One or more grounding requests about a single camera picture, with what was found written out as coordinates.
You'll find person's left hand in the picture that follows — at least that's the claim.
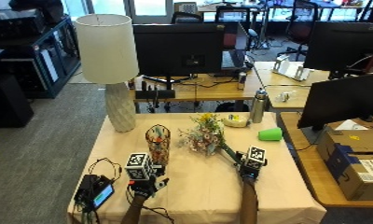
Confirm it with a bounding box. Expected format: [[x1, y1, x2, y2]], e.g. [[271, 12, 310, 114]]
[[126, 163, 171, 199]]

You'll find person's right hand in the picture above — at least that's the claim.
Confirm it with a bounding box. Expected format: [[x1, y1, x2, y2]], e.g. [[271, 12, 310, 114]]
[[234, 150, 268, 181]]

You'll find mixed flower bouquet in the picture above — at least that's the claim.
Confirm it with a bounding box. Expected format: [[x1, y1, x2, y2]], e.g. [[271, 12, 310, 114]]
[[177, 113, 246, 163]]

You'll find white marker cube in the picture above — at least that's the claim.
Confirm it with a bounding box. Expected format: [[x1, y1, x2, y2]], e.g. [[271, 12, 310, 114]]
[[243, 145, 267, 171], [123, 151, 155, 181]]

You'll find beige tablecloth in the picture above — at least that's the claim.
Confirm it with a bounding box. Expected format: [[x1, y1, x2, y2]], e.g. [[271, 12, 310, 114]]
[[65, 111, 327, 224]]

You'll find green plastic cup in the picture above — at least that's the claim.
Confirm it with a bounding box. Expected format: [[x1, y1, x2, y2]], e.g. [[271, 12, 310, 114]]
[[256, 126, 284, 142]]

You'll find white and yellow packet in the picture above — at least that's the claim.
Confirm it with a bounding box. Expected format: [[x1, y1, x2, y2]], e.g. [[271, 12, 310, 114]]
[[221, 114, 250, 129]]

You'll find amber patterned glass vase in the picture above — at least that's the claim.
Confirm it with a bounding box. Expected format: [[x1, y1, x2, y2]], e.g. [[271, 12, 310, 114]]
[[143, 123, 173, 168]]

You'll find black device with blue screen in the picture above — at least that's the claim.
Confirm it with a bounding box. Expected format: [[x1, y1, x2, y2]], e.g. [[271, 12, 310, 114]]
[[73, 174, 115, 210]]

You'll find steel water bottle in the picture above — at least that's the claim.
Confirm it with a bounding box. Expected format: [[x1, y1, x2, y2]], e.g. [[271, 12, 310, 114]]
[[250, 88, 270, 124]]

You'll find wooden desk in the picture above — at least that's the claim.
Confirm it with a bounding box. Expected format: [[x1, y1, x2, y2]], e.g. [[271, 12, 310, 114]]
[[251, 61, 332, 110], [129, 69, 266, 103], [278, 111, 373, 209]]

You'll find small white object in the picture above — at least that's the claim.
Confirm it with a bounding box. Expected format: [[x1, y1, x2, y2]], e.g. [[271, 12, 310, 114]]
[[275, 90, 298, 104]]

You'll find silver drink can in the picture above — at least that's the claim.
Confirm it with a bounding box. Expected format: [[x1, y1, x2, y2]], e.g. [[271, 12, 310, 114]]
[[235, 71, 248, 91]]

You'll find large cardboard box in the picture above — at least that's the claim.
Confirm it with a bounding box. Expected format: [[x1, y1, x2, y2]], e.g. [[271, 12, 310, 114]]
[[315, 125, 373, 202]]

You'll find black power strip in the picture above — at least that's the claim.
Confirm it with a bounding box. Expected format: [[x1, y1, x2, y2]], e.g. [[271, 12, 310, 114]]
[[134, 89, 177, 101]]

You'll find black computer monitor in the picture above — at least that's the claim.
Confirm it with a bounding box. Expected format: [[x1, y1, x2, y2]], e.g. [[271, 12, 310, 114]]
[[296, 72, 373, 131], [303, 21, 373, 77], [131, 22, 226, 77]]

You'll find white desk stand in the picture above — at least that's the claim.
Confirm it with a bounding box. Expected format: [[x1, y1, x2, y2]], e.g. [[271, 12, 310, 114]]
[[271, 53, 311, 82]]

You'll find open laptop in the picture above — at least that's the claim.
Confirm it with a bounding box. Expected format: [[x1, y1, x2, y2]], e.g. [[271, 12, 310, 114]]
[[219, 21, 251, 71]]

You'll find black office chair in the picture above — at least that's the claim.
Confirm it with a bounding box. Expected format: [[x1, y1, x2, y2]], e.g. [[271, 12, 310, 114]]
[[170, 11, 205, 25], [276, 0, 320, 62]]

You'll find white table lamp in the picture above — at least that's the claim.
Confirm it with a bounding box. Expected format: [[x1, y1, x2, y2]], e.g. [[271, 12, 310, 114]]
[[73, 13, 139, 133]]

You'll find black box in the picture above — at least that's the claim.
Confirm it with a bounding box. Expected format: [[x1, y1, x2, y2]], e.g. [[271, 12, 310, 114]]
[[0, 74, 34, 129]]

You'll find black storage cabinet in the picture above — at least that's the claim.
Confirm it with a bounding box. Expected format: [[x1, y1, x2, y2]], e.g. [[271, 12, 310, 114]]
[[0, 8, 82, 100]]

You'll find black cable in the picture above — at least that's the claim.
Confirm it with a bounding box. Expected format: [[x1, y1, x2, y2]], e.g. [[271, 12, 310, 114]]
[[85, 157, 123, 183]]

